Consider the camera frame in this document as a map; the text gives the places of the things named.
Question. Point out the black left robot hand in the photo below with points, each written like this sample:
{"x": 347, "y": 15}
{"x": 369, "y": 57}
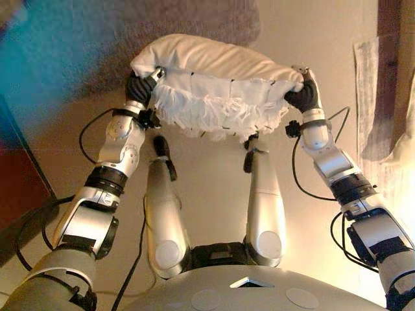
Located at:
{"x": 137, "y": 89}

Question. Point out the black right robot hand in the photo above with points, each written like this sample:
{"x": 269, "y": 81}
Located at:
{"x": 308, "y": 97}

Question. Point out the white fringed cushion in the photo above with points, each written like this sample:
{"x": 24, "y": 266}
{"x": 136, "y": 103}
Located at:
{"x": 210, "y": 64}

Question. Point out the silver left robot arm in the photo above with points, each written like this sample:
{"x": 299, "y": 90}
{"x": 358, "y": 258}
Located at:
{"x": 84, "y": 223}

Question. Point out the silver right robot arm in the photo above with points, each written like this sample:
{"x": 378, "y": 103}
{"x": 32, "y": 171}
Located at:
{"x": 337, "y": 162}

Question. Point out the grey fabric armchair sofa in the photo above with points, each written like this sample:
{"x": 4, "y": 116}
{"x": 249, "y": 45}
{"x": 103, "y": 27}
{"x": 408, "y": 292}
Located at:
{"x": 227, "y": 19}

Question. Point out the grey white woven throw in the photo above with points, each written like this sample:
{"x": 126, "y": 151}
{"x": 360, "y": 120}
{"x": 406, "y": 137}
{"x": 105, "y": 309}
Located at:
{"x": 366, "y": 97}

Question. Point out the silver right robot leg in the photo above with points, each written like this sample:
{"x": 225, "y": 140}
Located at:
{"x": 264, "y": 210}

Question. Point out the silver robot leg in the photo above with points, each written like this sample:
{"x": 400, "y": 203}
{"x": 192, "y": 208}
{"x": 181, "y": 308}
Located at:
{"x": 163, "y": 210}
{"x": 264, "y": 210}

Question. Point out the silver left robot leg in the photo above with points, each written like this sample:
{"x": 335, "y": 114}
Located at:
{"x": 163, "y": 210}

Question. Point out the grey robot torso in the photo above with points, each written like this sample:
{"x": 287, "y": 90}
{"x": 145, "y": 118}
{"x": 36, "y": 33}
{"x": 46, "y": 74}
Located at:
{"x": 243, "y": 291}

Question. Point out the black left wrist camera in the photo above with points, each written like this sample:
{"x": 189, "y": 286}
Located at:
{"x": 149, "y": 118}

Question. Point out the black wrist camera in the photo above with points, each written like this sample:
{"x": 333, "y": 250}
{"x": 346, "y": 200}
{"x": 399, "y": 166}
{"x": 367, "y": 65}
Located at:
{"x": 149, "y": 118}
{"x": 293, "y": 128}

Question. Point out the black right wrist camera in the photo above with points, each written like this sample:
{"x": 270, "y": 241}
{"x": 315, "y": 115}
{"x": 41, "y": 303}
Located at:
{"x": 293, "y": 128}

